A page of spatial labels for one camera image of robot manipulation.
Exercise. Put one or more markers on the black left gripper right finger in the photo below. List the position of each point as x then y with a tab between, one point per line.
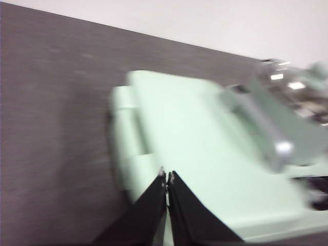
194	220

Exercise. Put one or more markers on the mint green griddle lid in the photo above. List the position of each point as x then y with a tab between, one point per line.
194	128

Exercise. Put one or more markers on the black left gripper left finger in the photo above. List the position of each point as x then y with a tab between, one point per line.
146	217

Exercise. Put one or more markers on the glass pot lid green knob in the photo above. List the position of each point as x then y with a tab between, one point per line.
307	97

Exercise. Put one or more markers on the mint green breakfast machine base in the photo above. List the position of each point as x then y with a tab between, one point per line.
123	143

